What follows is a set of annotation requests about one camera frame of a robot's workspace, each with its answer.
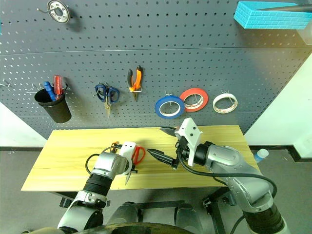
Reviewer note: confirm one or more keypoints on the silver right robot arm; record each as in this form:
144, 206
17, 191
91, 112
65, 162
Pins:
226, 156

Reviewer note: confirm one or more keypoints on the blue tape roll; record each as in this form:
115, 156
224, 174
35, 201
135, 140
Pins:
158, 108

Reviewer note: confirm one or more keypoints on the orange black pliers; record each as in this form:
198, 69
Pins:
138, 78

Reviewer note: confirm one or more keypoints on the grey rounded shape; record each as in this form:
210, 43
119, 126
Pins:
125, 212
187, 217

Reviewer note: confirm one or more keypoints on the blue brick pattern block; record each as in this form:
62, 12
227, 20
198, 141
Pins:
268, 17

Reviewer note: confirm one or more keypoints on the red tape roll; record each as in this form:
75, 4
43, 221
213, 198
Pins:
195, 90

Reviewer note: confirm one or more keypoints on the dark rounded shape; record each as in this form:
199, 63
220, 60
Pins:
122, 229

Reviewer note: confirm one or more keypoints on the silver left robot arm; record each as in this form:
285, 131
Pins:
107, 163

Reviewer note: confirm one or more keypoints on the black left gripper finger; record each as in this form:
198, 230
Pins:
134, 171

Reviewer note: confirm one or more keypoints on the grey pegboard panel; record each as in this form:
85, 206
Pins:
170, 48

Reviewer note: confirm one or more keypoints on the small plastic bottle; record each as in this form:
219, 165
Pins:
262, 154

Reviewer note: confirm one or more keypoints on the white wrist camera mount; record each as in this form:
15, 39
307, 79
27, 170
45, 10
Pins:
189, 131
128, 148

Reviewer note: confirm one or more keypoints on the black plastic cup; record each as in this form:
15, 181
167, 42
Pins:
57, 112

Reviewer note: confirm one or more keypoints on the round metal disc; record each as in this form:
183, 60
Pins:
64, 15

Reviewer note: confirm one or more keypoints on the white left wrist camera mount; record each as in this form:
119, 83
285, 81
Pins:
128, 148

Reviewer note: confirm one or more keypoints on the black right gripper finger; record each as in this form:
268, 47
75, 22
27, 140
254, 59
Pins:
161, 156
168, 130

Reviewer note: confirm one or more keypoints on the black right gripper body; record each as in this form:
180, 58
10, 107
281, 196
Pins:
184, 152

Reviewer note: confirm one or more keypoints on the white tape roll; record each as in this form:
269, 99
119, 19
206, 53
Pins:
214, 103

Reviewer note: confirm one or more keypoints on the black metal table frame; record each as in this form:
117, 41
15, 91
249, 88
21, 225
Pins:
158, 204

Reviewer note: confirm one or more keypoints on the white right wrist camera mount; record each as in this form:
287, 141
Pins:
189, 131

